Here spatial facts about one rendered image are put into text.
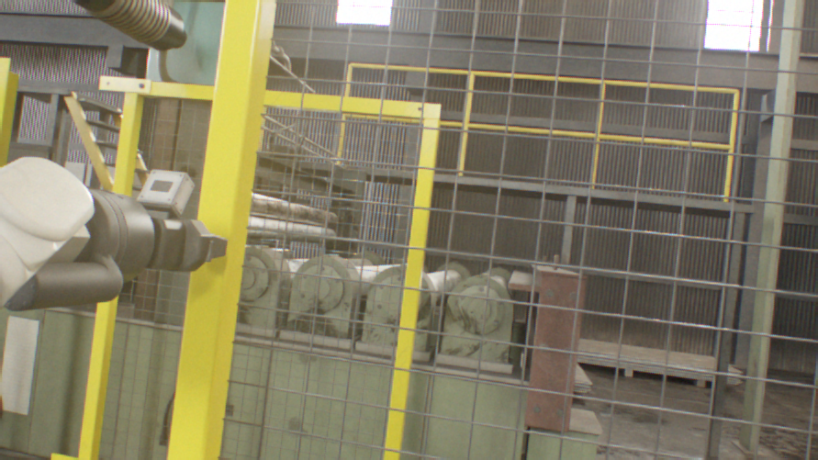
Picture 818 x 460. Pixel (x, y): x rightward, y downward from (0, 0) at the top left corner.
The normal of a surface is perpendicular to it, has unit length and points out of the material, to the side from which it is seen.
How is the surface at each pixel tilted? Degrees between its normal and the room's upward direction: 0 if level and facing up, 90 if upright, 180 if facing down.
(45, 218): 41
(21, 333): 90
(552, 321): 90
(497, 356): 90
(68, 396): 90
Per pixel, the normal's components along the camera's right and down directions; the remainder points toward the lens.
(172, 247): 0.98, 0.11
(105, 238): 0.57, 0.00
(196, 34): -0.18, -0.04
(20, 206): 0.73, -0.68
